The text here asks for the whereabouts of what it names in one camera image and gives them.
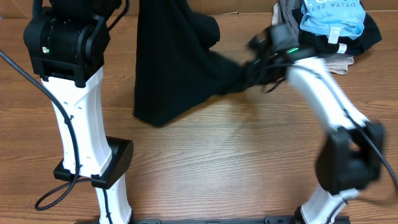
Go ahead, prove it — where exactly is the black t-shirt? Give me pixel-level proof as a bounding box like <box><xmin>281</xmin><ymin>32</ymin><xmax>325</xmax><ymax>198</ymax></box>
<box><xmin>134</xmin><ymin>0</ymin><xmax>244</xmax><ymax>126</ymax></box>

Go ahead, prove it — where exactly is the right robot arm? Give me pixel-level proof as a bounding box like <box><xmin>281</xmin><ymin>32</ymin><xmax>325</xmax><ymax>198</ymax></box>
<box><xmin>248</xmin><ymin>24</ymin><xmax>384</xmax><ymax>223</ymax></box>

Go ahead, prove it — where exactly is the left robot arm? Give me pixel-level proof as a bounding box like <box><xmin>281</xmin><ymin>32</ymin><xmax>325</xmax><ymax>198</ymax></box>
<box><xmin>24</xmin><ymin>0</ymin><xmax>134</xmax><ymax>223</ymax></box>

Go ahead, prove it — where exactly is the grey folded garment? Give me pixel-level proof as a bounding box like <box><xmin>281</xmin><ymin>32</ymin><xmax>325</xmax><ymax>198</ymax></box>
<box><xmin>277</xmin><ymin>0</ymin><xmax>302</xmax><ymax>42</ymax></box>

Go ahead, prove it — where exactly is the beige folded garment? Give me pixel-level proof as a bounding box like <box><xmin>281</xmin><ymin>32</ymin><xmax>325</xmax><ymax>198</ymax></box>
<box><xmin>272</xmin><ymin>3</ymin><xmax>354</xmax><ymax>75</ymax></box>

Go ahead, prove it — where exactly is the light blue folded shirt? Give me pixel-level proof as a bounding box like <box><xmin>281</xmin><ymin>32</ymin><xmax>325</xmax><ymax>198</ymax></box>
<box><xmin>300</xmin><ymin>0</ymin><xmax>366</xmax><ymax>40</ymax></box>

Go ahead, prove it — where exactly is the black folded garment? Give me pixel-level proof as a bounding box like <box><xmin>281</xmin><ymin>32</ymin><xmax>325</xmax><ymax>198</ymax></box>
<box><xmin>292</xmin><ymin>9</ymin><xmax>382</xmax><ymax>56</ymax></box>

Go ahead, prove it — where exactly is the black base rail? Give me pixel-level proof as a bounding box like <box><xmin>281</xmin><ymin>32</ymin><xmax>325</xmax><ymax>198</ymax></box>
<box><xmin>133</xmin><ymin>215</ymin><xmax>293</xmax><ymax>224</ymax></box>

